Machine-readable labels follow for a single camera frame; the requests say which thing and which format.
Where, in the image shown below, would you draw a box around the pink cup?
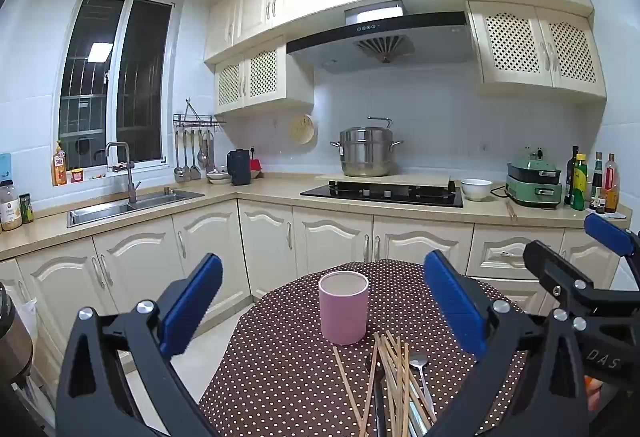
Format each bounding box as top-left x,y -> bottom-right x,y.
318,270 -> 370,346

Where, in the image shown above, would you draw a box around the black glass cooktop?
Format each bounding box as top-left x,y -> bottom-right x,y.
299,180 -> 465,209

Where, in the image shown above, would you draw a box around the hanging metal spatula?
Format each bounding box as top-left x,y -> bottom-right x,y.
190,128 -> 202,181

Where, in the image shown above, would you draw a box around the hanging metal turner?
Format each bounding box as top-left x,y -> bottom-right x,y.
181,128 -> 193,182

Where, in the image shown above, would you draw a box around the green electric cooker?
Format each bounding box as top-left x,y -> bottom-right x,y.
504,147 -> 564,209

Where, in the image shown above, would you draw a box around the stainless steel steamer pot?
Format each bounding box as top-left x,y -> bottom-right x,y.
329,116 -> 404,178

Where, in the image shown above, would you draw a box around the wide cream lattice door cabinet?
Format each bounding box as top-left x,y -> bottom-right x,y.
466,0 -> 607,106

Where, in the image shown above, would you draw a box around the metal wall utensil rack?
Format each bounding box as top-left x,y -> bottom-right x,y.
172,114 -> 227,128

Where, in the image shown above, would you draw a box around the clear jar with white label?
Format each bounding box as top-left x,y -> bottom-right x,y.
0,180 -> 24,232

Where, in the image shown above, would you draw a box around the dark electric kettle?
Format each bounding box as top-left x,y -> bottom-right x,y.
226,148 -> 252,187

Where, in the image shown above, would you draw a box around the dark spoon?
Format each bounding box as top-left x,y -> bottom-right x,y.
366,348 -> 390,437

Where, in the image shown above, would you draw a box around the hanging metal skimmer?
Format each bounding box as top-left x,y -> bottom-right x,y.
204,127 -> 217,174

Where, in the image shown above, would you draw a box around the dark sauce bottle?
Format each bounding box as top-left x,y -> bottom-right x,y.
589,150 -> 605,211

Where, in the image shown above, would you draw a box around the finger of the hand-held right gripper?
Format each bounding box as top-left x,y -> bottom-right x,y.
584,213 -> 640,290
522,239 -> 609,319

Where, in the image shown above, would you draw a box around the bundle of wooden chopsticks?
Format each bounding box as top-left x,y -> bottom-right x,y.
332,331 -> 438,437

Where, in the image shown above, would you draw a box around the hanging metal ladle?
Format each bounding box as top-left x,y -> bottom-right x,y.
173,128 -> 186,183

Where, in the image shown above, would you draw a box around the sliding window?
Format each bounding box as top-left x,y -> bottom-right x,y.
56,0 -> 176,174

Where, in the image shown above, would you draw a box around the green and yellow bottle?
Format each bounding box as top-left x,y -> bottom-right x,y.
571,153 -> 589,211

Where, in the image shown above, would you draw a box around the white bowl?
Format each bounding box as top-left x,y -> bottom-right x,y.
460,178 -> 494,202

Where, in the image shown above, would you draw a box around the dark oil bottle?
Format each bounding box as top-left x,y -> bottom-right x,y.
564,146 -> 580,206

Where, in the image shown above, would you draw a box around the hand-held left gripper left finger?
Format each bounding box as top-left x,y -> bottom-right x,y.
56,253 -> 223,437

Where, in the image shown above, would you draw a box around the brown rice cooker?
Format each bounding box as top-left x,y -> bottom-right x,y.
0,283 -> 34,390

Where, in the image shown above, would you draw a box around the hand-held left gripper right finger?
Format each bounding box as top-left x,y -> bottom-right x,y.
423,249 -> 590,437

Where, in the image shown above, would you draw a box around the small cream lattice door cabinet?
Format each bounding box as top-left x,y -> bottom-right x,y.
214,36 -> 316,116

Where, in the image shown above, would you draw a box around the yellow dish soap bottle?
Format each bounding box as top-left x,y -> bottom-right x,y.
51,140 -> 69,187

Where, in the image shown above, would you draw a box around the metal kitchen faucet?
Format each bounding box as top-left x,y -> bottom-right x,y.
104,142 -> 142,204

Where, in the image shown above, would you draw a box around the black range hood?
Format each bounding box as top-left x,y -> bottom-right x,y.
285,0 -> 469,74

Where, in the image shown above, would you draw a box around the cream base cabinets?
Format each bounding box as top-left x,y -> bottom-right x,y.
0,197 -> 631,368

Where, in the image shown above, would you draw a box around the red label sauce bottle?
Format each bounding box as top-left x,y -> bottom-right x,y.
601,152 -> 620,215

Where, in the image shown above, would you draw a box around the round cream strainer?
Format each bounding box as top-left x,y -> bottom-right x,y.
289,113 -> 318,146

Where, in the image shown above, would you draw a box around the stainless steel sink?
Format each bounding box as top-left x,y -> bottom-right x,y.
66,190 -> 206,229

